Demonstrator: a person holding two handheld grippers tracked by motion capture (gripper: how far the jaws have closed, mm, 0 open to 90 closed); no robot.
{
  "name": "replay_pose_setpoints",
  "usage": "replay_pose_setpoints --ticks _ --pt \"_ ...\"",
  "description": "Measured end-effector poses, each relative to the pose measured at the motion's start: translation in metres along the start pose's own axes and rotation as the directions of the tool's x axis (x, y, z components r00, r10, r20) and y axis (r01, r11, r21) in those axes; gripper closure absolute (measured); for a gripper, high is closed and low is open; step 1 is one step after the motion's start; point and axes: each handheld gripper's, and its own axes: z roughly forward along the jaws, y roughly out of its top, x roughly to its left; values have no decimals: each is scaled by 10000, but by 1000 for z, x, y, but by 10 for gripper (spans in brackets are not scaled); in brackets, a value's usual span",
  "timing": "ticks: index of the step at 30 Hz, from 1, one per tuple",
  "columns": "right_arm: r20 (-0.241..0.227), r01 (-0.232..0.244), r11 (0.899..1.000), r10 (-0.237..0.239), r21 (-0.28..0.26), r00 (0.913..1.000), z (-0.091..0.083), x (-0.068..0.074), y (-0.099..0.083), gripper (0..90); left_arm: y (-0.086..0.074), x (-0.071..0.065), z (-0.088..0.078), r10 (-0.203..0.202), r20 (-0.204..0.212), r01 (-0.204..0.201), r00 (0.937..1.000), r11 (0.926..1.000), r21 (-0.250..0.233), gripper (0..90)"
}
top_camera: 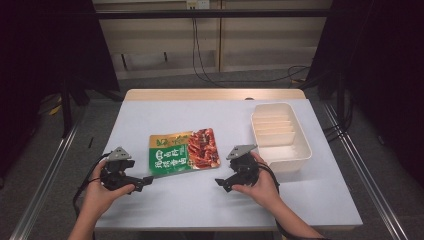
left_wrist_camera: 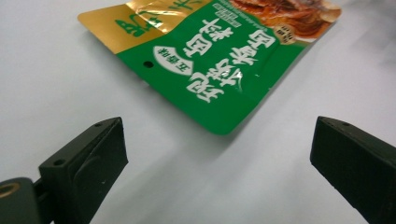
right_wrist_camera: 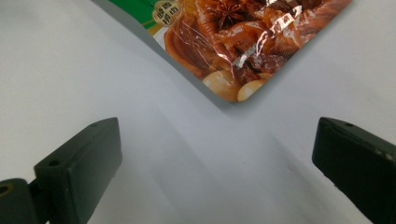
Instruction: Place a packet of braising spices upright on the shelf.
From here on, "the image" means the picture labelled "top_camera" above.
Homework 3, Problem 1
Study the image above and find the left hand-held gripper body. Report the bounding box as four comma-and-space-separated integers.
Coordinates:
99, 146, 146, 193

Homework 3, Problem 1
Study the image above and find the black metal stand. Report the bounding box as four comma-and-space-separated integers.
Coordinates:
58, 74, 91, 140

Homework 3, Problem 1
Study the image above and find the white wall socket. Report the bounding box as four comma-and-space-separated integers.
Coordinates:
186, 0, 211, 10

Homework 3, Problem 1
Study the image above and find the metal floor rail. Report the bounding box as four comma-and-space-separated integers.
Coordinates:
9, 108, 86, 240
320, 100, 410, 240

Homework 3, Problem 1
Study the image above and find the dark curtain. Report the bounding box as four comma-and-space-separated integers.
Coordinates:
305, 0, 424, 189
0, 0, 121, 183

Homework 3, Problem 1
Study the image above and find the black floor cable bundle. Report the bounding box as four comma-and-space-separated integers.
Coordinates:
322, 98, 355, 144

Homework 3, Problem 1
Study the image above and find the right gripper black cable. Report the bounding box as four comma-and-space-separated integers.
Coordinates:
255, 161, 332, 240

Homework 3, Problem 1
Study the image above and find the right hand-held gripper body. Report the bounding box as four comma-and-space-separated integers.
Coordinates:
225, 143, 261, 188

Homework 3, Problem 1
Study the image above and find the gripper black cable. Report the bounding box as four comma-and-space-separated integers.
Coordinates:
72, 152, 112, 220
255, 161, 332, 240

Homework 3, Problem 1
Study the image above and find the person's right hand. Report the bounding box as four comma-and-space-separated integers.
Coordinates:
231, 151, 282, 210

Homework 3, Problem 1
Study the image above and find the person's left hand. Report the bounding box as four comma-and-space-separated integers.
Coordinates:
82, 160, 136, 220

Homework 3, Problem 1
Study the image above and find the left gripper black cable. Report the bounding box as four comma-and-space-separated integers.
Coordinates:
72, 152, 112, 220

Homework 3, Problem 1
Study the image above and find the black horizontal bar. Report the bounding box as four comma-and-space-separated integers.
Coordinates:
94, 8, 332, 20

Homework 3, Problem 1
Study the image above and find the white table mat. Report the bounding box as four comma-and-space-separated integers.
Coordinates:
94, 98, 364, 233

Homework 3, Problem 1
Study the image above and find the white divided plastic container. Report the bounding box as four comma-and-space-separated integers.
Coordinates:
250, 101, 314, 175

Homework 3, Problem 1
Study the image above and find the green and red food packet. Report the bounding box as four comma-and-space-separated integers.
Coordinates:
148, 127, 222, 178

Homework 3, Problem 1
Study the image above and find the black hanging wall cable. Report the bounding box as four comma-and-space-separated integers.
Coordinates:
191, 17, 312, 89

